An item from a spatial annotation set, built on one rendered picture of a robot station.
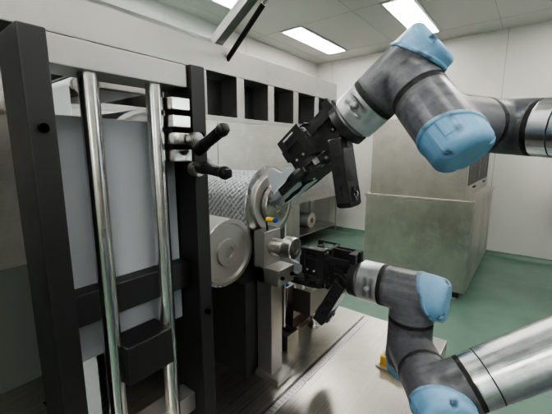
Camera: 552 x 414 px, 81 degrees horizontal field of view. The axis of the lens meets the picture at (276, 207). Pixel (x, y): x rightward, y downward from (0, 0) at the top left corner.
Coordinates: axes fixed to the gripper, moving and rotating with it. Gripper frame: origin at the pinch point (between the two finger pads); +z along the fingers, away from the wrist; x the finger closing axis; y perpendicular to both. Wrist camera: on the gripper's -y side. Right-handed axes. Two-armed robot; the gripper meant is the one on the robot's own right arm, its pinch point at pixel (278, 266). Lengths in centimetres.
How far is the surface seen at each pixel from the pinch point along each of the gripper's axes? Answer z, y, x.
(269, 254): -6.2, 7.0, 10.8
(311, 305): -6.5, -9.6, -4.5
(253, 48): 263, 160, -284
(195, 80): -16, 33, 34
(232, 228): -2.4, 12.4, 16.4
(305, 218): 220, -75, -351
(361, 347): -16.7, -19.0, -10.5
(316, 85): 30, 53, -65
